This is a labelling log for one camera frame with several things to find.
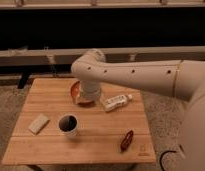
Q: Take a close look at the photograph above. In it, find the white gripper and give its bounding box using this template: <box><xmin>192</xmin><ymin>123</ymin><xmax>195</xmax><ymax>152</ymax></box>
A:
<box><xmin>80</xmin><ymin>81</ymin><xmax>101</xmax><ymax>101</ymax></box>

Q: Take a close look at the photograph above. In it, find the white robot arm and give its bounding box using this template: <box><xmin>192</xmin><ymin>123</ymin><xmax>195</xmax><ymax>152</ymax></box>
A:
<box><xmin>71</xmin><ymin>49</ymin><xmax>205</xmax><ymax>171</ymax></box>

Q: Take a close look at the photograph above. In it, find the orange bowl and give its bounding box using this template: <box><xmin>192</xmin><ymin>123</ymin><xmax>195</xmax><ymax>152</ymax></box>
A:
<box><xmin>70</xmin><ymin>80</ymin><xmax>97</xmax><ymax>107</ymax></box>

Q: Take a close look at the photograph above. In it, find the clear plastic bottle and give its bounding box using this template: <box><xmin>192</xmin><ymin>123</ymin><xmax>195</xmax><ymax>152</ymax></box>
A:
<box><xmin>105</xmin><ymin>94</ymin><xmax>132</xmax><ymax>112</ymax></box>

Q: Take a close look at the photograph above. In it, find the white cup with dark liquid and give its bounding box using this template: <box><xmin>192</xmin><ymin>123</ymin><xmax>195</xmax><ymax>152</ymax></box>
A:
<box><xmin>59</xmin><ymin>115</ymin><xmax>78</xmax><ymax>139</ymax></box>

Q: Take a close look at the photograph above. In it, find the wooden table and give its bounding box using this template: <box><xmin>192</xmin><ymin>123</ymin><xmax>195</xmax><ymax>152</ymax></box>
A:
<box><xmin>2</xmin><ymin>78</ymin><xmax>156</xmax><ymax>165</ymax></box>

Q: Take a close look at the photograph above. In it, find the white sponge block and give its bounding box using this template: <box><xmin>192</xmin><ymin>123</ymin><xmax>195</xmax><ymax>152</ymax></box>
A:
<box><xmin>28</xmin><ymin>114</ymin><xmax>50</xmax><ymax>134</ymax></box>

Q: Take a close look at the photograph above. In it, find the dark red elongated object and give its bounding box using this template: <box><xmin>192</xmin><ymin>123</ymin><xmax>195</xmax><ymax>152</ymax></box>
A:
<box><xmin>120</xmin><ymin>130</ymin><xmax>134</xmax><ymax>151</ymax></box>

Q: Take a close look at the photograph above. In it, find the black cable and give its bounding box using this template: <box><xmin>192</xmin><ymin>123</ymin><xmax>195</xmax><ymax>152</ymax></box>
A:
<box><xmin>158</xmin><ymin>149</ymin><xmax>180</xmax><ymax>171</ymax></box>

